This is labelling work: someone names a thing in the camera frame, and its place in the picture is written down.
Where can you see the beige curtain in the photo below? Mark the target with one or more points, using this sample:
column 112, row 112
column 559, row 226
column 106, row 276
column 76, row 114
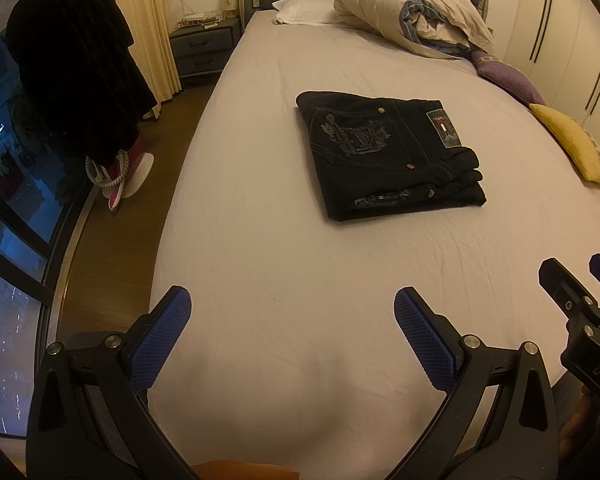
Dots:
column 145, row 20

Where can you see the bed with white sheet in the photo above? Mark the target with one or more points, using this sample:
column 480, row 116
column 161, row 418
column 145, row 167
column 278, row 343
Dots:
column 290, row 270

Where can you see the dark framed glass window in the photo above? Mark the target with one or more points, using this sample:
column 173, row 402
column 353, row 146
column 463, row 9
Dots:
column 10, row 270

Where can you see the cream wardrobe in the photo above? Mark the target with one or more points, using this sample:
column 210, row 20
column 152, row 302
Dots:
column 570, row 20

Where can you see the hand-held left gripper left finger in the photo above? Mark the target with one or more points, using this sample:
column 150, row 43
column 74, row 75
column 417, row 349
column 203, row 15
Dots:
column 160, row 340

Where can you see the dark denim pants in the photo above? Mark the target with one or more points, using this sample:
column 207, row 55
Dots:
column 370, row 160

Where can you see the grey nightstand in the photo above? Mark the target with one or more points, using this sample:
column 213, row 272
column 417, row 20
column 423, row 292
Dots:
column 205, row 47

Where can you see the rolled beige duvet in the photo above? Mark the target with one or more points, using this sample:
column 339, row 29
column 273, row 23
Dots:
column 380, row 5

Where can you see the hanging black coat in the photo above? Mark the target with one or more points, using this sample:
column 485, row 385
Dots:
column 70, row 60

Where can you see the orange clothing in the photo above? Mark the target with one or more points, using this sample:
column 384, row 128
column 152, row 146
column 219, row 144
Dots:
column 245, row 471

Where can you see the white table lamp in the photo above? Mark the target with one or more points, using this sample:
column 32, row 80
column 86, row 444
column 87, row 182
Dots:
column 230, row 2

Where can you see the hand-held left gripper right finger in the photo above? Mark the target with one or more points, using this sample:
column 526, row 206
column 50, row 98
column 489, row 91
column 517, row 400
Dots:
column 425, row 340

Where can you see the white pillow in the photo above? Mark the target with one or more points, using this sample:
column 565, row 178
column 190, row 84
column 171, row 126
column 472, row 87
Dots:
column 300, row 10

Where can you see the purple pillow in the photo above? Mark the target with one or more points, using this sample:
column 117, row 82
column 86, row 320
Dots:
column 510, row 77

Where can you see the yellow pillow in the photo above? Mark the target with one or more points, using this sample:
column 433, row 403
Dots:
column 570, row 135

